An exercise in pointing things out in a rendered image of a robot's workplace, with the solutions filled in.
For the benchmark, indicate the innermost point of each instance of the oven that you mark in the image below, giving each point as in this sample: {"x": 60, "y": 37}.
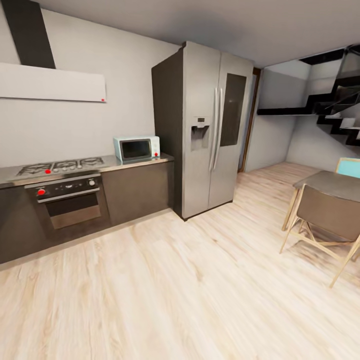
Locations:
{"x": 69, "y": 204}

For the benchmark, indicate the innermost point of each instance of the breakfast table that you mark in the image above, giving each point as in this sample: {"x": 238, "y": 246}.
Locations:
{"x": 336, "y": 184}

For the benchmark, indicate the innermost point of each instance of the stairs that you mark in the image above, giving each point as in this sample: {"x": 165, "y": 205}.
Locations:
{"x": 325, "y": 85}

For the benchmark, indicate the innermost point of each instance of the fridge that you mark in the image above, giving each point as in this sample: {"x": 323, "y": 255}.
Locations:
{"x": 200, "y": 101}

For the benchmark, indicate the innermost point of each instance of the microwave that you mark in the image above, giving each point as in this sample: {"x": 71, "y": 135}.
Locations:
{"x": 136, "y": 147}

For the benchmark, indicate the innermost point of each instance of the range hood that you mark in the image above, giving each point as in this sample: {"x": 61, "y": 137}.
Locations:
{"x": 37, "y": 77}

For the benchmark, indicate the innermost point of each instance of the fixed window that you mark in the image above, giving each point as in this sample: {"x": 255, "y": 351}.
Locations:
{"x": 249, "y": 118}

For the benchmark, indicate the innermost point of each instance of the burner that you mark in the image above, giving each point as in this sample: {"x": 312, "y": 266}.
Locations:
{"x": 27, "y": 171}

